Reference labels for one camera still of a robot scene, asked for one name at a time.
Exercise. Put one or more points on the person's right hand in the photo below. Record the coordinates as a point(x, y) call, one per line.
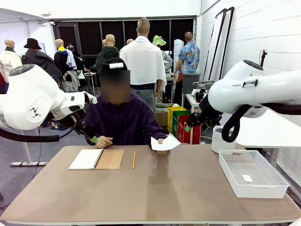
point(104, 142)

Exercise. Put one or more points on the person's left forearm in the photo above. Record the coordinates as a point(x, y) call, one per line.
point(152, 135)

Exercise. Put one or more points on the mannequin with yellow scarf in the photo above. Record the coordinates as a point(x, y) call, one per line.
point(61, 61)

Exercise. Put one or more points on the black tripod stand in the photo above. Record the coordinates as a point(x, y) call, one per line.
point(263, 57)

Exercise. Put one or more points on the mannequin with white cloth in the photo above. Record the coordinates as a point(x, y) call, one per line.
point(143, 63)

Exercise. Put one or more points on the person's left hand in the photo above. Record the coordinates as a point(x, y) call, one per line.
point(160, 141)

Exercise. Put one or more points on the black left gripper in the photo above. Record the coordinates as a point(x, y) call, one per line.
point(75, 120)

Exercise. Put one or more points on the orange pencil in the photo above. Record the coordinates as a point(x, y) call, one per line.
point(134, 160)

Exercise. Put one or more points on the person's right forearm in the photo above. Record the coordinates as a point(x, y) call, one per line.
point(87, 140)

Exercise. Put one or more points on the red bag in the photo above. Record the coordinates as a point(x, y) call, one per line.
point(181, 136)

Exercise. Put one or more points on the person in purple jacket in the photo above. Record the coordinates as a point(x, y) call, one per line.
point(122, 117)

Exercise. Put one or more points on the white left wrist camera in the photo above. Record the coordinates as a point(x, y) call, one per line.
point(92, 99)

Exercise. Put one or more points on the grey flat device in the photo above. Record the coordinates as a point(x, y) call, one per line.
point(203, 83)

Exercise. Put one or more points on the black framed white panel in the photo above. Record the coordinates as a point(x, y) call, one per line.
point(212, 47)
point(222, 47)

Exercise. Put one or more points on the mannequin in cream jacket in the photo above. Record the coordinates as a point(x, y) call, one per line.
point(7, 61)

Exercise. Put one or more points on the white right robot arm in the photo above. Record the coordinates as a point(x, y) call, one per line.
point(235, 91)

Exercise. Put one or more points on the black cap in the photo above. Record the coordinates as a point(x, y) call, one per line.
point(105, 64)

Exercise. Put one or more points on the mannequin with green hat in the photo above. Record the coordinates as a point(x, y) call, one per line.
point(158, 41)

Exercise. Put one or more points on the mannequin in dark green hoodie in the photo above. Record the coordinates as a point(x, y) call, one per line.
point(108, 53)

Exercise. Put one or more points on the mannequin with black hat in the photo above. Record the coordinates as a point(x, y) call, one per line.
point(40, 58)

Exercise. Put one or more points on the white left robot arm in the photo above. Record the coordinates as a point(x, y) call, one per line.
point(30, 94)

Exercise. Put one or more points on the white plastic mesh basket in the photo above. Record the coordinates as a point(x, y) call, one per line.
point(235, 164)

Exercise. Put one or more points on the small white label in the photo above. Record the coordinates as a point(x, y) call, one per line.
point(247, 178)

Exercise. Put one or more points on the cardboard box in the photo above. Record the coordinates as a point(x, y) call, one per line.
point(161, 120)

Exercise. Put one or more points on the brown spiral notebook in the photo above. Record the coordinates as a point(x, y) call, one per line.
point(110, 159)

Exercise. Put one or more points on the white tower appliance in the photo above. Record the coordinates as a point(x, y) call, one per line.
point(178, 47)

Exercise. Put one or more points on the bare beige mannequin head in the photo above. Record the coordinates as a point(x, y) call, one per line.
point(104, 42)
point(129, 42)

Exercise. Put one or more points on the green and yellow bag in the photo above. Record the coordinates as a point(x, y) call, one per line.
point(174, 117)

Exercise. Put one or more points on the grey box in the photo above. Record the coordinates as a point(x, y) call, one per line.
point(190, 82)

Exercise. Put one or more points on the white lidded trash bin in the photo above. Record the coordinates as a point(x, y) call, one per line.
point(217, 143)

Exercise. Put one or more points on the white stand foot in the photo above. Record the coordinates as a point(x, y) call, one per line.
point(27, 150)

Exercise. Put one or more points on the mannequin in floral blue shirt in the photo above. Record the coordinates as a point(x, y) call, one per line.
point(189, 58)

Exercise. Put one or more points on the white background desk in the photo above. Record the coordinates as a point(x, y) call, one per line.
point(88, 74)

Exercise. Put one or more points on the small white side table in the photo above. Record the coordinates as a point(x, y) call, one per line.
point(189, 100)

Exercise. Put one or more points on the dark glass window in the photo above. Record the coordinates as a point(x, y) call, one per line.
point(89, 35)

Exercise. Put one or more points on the white paper sheet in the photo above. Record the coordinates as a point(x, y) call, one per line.
point(171, 141)

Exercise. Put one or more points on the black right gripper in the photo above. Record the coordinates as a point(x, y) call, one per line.
point(208, 115)

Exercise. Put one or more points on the small white head camera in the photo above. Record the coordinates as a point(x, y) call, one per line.
point(116, 65)

